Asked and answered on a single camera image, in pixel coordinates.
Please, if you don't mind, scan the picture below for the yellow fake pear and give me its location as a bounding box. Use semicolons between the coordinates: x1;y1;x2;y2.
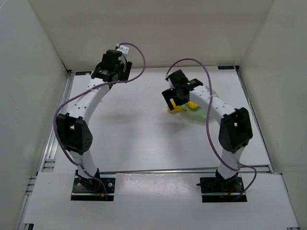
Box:
167;100;186;113
187;102;199;110

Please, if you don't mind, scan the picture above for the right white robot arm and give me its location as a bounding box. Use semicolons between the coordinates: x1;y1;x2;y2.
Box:
162;70;253;180

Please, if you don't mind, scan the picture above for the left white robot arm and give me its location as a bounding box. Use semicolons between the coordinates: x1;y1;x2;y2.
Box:
56;45;132;180

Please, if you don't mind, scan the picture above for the translucent green fruit bowl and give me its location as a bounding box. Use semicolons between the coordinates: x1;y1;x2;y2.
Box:
181;86;210;123

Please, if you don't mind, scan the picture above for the blue label sticker left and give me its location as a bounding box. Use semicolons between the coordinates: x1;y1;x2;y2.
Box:
75;71;92;76

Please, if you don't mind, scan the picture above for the white front cover board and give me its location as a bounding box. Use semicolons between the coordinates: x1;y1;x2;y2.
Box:
24;172;299;230

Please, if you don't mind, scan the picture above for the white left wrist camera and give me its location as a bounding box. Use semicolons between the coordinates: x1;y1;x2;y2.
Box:
116;44;129;55

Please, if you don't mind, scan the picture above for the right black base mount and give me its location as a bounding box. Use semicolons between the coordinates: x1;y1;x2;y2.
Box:
196;177;248;203

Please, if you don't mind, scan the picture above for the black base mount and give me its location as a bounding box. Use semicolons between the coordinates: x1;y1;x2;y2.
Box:
71;174;116;202
196;177;248;203

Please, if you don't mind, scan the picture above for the front aluminium frame rail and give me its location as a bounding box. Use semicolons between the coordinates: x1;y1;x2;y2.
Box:
100;165;273;174

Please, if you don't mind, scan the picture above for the aluminium frame rail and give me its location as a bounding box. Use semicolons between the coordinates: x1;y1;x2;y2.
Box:
16;70;74;230
100;165;273;174

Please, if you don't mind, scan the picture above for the left aluminium frame rail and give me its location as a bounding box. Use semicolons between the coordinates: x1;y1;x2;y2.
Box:
16;70;74;230

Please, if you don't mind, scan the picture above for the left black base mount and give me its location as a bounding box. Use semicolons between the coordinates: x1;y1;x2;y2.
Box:
71;174;116;202

